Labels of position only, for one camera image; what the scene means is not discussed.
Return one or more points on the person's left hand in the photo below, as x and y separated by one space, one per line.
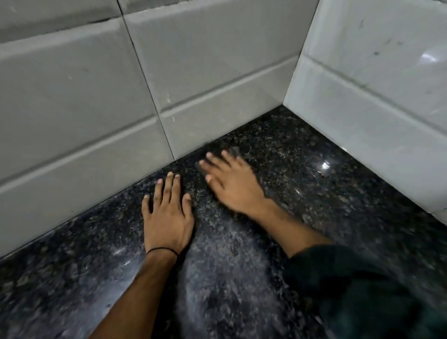
167 227

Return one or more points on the person's right hand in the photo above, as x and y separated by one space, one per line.
237 188

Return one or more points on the person's right thumb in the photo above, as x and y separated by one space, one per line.
214 185

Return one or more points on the person's right middle finger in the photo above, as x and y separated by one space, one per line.
218 161

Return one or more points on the person's left middle finger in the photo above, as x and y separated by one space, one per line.
168 188

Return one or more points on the person's left thumb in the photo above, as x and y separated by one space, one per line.
188 206

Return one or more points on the person's right little finger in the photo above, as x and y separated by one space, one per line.
243 164

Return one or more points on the person's left little finger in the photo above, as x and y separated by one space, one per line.
146 206

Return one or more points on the person's right forearm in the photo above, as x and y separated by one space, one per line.
288 228

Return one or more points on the person's left forearm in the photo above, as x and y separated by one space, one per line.
139 297

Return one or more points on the thin black wristband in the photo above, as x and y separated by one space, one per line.
164 249

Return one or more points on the dark green sleeve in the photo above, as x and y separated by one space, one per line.
366 297

